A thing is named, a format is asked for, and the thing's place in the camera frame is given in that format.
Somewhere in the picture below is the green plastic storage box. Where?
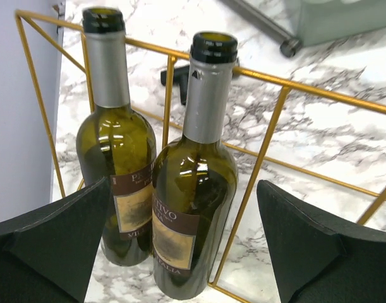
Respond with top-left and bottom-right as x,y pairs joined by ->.
284,0 -> 386,47

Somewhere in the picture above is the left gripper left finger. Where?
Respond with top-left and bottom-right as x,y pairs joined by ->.
0,178 -> 111,302

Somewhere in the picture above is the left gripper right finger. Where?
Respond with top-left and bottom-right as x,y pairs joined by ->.
256,180 -> 386,302

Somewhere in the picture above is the small black T connector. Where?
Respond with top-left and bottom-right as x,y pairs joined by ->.
172,64 -> 190,105

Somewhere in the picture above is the green wine bottle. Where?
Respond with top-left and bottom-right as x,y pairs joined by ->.
76,7 -> 157,266
152,32 -> 238,300

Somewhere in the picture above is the gold wire wine rack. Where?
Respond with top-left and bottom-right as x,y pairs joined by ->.
15,9 -> 386,303

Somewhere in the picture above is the grey metal crank handle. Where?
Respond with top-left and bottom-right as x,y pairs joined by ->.
221,0 -> 303,58

